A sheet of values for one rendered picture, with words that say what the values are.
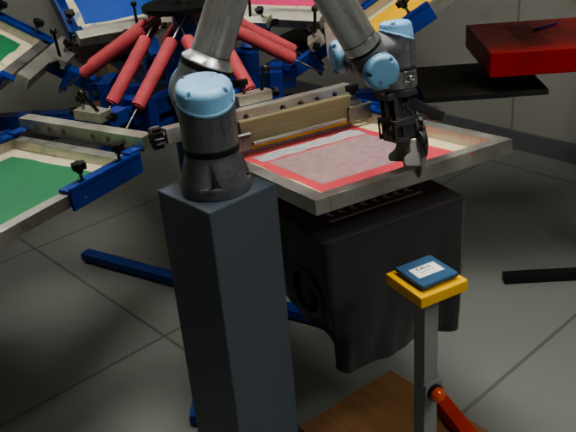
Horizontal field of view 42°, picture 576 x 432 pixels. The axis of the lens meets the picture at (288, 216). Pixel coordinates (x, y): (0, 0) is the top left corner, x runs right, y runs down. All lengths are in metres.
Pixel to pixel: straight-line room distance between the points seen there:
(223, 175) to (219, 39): 0.29
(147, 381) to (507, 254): 1.78
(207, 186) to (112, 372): 1.72
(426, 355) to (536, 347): 1.38
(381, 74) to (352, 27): 0.11
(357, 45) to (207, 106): 0.33
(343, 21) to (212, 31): 0.27
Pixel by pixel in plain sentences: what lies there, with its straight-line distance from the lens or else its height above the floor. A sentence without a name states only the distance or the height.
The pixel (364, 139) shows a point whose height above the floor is 1.03.
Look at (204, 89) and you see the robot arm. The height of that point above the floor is 1.42.
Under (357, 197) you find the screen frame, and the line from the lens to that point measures 1.74.
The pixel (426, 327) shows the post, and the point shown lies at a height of 0.83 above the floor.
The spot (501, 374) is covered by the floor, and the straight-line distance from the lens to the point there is 2.99.
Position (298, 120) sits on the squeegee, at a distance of 2.30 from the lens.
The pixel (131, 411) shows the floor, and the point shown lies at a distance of 2.94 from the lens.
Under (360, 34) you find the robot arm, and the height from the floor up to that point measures 1.49.
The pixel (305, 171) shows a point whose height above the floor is 1.05.
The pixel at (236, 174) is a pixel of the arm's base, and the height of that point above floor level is 1.24.
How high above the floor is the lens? 1.85
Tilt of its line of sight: 27 degrees down
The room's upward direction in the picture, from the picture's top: 5 degrees counter-clockwise
